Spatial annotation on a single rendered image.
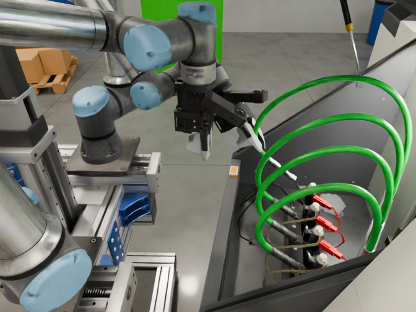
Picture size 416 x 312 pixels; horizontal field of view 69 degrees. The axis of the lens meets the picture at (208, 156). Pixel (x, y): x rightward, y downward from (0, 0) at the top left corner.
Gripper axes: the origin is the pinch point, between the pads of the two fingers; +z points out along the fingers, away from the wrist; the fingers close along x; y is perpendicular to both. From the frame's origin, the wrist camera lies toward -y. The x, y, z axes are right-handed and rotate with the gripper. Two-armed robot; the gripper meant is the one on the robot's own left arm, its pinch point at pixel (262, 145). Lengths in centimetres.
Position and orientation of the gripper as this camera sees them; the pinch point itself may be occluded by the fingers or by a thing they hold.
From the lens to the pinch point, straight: 85.4
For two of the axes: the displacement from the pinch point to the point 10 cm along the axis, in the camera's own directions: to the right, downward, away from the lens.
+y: -7.1, 4.2, 5.7
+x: -4.7, 3.1, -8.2
